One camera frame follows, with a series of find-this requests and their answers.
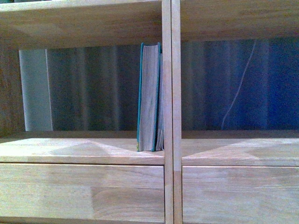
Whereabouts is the right wooden shelf unit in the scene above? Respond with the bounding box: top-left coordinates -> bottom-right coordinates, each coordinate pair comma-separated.
171,0 -> 299,224

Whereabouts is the wooden shelf unit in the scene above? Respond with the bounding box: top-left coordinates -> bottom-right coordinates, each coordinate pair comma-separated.
171,0 -> 299,224
0,0 -> 173,224

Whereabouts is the left wooden shelf unit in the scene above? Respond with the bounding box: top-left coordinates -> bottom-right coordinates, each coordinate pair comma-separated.
0,0 -> 173,224

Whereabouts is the thin book beside divider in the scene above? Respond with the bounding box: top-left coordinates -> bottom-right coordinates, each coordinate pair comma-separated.
155,53 -> 164,151

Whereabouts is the teal covered thick book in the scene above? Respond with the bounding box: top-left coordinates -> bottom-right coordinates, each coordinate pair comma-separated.
137,42 -> 161,152

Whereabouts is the grey curtain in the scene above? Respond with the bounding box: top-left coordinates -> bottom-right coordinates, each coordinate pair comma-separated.
19,38 -> 299,131

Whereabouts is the right upper wooden drawer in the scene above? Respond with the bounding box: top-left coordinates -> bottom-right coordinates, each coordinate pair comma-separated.
182,166 -> 299,224

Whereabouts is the wooden drawer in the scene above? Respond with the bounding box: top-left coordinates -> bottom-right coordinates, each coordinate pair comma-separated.
0,163 -> 164,223
182,166 -> 299,224

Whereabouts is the left upper wooden drawer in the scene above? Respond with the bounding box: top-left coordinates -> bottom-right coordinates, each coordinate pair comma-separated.
0,163 -> 164,223

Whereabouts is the thin cable behind shelf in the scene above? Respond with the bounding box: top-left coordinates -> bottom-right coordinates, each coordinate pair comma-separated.
221,39 -> 257,130

